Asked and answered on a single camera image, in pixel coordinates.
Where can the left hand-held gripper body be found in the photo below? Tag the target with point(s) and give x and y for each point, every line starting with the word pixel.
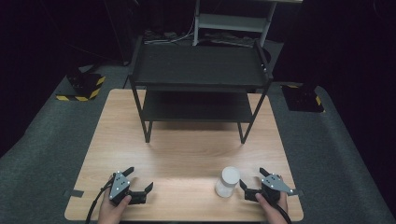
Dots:
pixel 120 186

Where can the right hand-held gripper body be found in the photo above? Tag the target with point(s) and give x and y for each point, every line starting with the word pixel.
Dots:
pixel 271 186

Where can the white jar with white lid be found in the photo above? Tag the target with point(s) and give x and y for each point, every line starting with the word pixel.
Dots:
pixel 228 182

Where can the person's right hand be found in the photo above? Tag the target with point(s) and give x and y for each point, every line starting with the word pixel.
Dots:
pixel 274 213

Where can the person's left hand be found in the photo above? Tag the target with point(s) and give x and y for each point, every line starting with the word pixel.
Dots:
pixel 109 212

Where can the grey tape strip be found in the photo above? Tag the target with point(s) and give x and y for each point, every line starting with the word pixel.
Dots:
pixel 298 193
pixel 74 193

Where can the black yellow striped stand base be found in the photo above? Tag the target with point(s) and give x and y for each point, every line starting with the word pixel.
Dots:
pixel 303 98
pixel 82 87

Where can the black two-tier shelf rack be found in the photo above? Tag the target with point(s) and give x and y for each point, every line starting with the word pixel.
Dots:
pixel 199 67

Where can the white metal stand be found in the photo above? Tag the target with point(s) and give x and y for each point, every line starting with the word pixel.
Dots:
pixel 232 22

